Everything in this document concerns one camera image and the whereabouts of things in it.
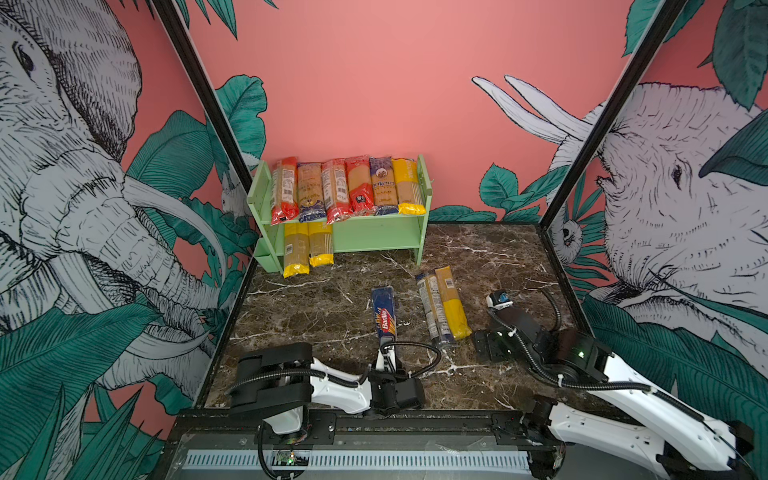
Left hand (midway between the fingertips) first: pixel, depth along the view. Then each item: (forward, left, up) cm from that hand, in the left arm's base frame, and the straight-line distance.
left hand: (396, 359), depth 84 cm
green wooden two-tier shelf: (+39, +6, +11) cm, 41 cm away
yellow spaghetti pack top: (+43, -5, +28) cm, 51 cm away
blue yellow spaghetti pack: (+36, +23, +29) cm, 52 cm away
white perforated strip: (-23, +11, -1) cm, 26 cm away
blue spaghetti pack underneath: (+19, +3, +1) cm, 19 cm away
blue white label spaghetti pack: (+12, -13, +2) cm, 18 cm away
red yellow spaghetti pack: (+42, +9, +29) cm, 52 cm away
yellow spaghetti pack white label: (+9, -19, +1) cm, 22 cm away
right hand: (0, -20, +19) cm, 28 cm away
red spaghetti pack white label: (+40, +16, +29) cm, 52 cm away
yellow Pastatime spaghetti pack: (+33, +23, +14) cm, 42 cm away
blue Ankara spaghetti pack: (+44, +2, +28) cm, 52 cm away
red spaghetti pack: (+40, +31, +29) cm, 59 cm away
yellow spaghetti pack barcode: (+31, +31, +13) cm, 46 cm away
